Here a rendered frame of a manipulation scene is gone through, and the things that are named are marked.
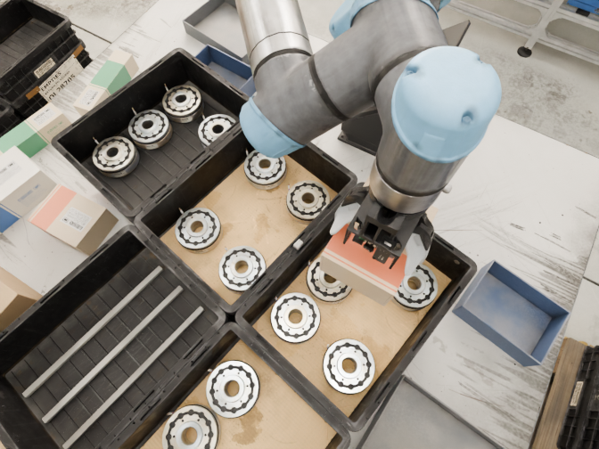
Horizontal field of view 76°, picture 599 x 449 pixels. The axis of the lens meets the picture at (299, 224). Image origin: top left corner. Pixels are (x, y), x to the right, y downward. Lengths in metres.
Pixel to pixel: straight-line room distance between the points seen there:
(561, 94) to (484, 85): 2.33
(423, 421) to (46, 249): 1.03
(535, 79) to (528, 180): 1.42
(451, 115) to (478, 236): 0.86
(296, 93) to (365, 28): 0.09
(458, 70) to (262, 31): 0.24
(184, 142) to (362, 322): 0.63
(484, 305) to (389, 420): 0.36
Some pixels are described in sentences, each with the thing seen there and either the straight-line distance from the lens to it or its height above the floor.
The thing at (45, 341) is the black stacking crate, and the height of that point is 0.83.
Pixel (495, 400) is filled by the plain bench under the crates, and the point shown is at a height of 0.70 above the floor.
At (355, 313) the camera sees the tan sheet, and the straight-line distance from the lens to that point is 0.86.
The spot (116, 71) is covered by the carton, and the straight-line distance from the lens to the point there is 1.40.
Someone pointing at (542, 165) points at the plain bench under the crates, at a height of 0.70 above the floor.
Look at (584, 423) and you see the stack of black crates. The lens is 1.68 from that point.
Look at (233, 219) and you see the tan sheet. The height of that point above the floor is 0.83.
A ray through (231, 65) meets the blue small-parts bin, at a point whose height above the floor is 0.73.
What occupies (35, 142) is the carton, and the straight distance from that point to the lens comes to 1.37.
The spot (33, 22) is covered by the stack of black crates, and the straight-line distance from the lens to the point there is 2.19.
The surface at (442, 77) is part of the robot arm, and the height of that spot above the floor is 1.45.
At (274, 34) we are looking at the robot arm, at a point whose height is 1.36.
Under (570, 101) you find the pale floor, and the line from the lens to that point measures 2.64.
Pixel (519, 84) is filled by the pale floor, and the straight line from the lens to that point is 2.58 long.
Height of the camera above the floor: 1.66
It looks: 67 degrees down
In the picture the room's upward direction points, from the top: 1 degrees counter-clockwise
